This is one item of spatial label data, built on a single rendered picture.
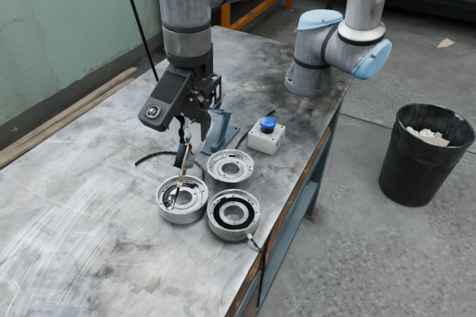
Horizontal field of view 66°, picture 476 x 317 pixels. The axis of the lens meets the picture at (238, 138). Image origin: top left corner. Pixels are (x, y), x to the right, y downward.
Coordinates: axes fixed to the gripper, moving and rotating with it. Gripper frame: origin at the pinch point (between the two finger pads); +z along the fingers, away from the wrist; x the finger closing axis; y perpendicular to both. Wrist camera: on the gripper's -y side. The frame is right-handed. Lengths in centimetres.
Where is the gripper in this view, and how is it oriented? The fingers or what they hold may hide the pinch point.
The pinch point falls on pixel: (187, 149)
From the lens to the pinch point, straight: 71.1
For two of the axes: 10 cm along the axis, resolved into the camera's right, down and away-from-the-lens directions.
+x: -9.0, -3.0, 3.2
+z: -0.4, 7.7, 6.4
